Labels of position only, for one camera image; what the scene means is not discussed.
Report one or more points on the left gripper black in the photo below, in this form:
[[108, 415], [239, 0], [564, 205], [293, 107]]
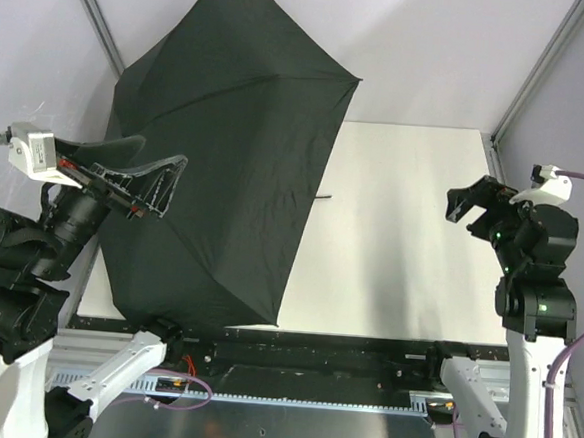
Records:
[[100, 187]]

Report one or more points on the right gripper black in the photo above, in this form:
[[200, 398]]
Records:
[[492, 219]]

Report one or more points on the black folding umbrella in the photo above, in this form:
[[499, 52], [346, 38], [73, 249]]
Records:
[[255, 105]]

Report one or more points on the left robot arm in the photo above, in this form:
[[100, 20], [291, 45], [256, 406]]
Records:
[[36, 254]]

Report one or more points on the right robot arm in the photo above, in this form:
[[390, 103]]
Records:
[[532, 237]]

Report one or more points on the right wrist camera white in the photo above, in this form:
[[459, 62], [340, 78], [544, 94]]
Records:
[[549, 187]]

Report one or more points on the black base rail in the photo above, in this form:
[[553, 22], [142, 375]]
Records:
[[306, 368]]

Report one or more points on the grey slotted cable duct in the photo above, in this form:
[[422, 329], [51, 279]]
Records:
[[284, 401]]

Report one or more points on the right aluminium frame post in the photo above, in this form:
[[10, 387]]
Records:
[[559, 40]]

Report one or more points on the aluminium frame post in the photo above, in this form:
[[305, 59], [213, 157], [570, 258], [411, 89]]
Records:
[[104, 34], [559, 40]]

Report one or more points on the left aluminium frame post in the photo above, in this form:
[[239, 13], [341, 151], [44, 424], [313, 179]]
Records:
[[104, 34]]

